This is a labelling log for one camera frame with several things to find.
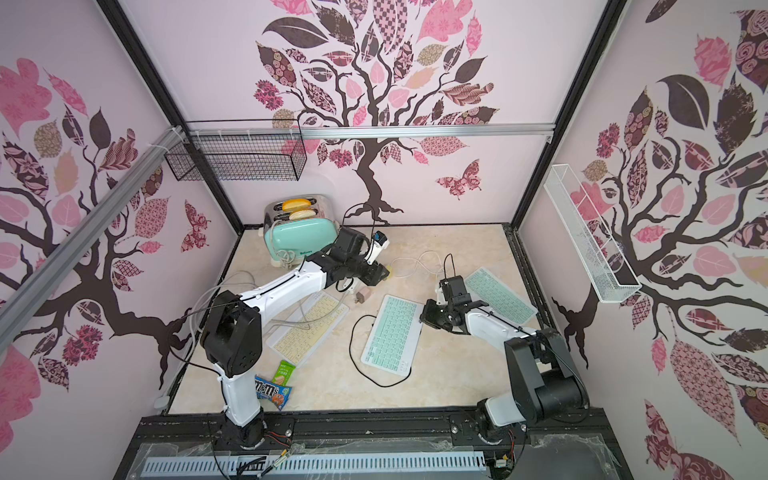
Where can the white vented cable duct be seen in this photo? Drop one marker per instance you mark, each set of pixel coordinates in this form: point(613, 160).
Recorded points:
point(312, 465)

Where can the green wireless keyboard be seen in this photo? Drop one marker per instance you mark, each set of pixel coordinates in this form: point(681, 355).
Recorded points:
point(394, 337)

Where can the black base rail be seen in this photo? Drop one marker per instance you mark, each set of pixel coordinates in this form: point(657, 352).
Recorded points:
point(461, 425)

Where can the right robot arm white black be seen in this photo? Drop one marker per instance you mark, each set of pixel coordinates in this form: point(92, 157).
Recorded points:
point(544, 383)

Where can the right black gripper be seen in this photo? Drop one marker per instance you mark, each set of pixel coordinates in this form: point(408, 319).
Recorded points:
point(458, 299)

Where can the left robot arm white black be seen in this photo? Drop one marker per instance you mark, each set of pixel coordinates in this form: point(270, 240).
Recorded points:
point(233, 336)

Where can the blue m&m's candy bag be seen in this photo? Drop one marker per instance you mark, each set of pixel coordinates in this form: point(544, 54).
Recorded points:
point(277, 394)

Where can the yellow bread slice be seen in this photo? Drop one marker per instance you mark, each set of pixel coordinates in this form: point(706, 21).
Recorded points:
point(297, 204)

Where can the yellow wireless keyboard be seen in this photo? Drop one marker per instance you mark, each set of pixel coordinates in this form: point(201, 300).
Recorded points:
point(298, 337)

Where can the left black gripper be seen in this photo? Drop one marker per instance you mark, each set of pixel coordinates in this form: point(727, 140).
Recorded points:
point(373, 276)

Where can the green snack packet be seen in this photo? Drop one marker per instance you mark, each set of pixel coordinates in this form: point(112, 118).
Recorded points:
point(283, 373)

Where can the mint green toaster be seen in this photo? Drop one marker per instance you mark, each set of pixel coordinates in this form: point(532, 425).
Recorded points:
point(292, 236)

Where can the white wire shelf basket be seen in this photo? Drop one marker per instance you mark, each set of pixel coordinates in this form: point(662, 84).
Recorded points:
point(580, 207)

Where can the black wire basket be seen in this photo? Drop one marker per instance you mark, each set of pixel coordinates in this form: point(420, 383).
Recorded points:
point(255, 154)

